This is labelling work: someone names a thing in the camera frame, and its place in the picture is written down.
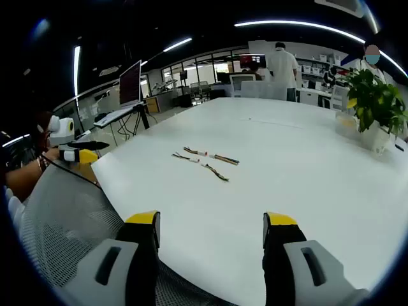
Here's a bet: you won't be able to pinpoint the wooden cabinet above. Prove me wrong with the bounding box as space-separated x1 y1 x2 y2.
145 96 161 114

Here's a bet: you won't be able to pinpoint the grey mesh office chair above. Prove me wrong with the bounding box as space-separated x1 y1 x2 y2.
6 159 230 306

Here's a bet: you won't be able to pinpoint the white plant pot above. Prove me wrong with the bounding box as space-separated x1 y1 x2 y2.
359 119 392 154

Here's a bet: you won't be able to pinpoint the short ceiling light strip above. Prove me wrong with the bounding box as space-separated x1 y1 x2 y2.
163 38 193 52
73 45 82 96

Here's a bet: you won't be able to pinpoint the green potted plant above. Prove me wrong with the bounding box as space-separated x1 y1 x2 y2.
337 68 408 138

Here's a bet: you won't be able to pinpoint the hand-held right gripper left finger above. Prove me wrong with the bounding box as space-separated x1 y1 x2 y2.
62 210 161 306

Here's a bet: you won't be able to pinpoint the JST socket wire harness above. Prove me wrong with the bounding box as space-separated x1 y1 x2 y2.
182 146 208 157
171 152 201 164

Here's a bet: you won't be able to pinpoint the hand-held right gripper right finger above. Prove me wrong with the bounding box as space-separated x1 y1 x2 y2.
263 211 370 306

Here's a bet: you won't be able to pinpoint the long curved ceiling light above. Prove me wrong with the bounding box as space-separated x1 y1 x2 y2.
234 20 408 79

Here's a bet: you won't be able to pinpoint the clear plastic container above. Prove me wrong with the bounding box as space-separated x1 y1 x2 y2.
334 110 363 142

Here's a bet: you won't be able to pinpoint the ceiling air conditioner unit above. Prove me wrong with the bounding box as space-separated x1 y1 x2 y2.
314 0 365 18

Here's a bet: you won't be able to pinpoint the wall monitor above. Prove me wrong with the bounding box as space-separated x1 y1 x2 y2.
238 54 266 69

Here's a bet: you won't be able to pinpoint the shelf with white boxes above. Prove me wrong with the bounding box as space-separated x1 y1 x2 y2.
296 53 349 81

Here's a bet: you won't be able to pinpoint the grey office chairs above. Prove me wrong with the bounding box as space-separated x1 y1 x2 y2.
189 82 212 103

